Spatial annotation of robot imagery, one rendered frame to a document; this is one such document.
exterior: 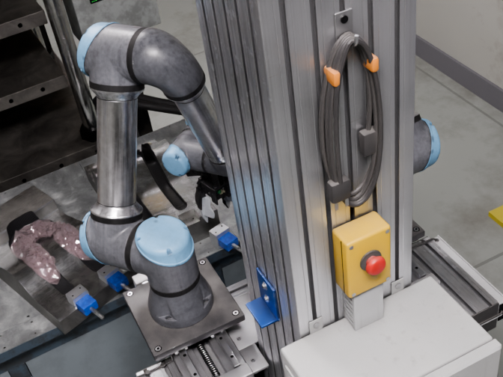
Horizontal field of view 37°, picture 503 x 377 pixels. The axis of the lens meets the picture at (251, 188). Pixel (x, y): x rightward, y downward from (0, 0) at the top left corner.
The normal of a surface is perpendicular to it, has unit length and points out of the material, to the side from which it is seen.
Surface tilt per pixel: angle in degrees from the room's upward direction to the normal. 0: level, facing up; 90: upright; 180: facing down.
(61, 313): 0
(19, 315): 0
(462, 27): 90
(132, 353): 90
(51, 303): 0
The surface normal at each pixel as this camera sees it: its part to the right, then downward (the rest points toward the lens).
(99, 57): -0.45, 0.26
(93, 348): 0.48, 0.52
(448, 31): -0.89, 0.37
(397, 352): -0.12, -0.77
